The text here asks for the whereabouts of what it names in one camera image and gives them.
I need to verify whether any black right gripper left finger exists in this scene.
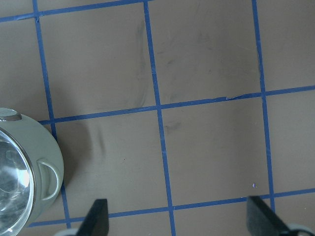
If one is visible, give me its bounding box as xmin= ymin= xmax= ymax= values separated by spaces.
xmin=76 ymin=199 xmax=109 ymax=236

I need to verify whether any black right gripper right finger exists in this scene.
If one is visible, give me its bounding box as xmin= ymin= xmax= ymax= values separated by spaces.
xmin=247 ymin=196 xmax=290 ymax=236

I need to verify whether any glass pot lid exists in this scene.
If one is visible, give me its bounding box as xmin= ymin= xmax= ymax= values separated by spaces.
xmin=0 ymin=131 xmax=34 ymax=236

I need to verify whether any pale green cooking pot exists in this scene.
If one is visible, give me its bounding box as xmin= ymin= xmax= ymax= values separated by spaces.
xmin=0 ymin=108 xmax=64 ymax=228

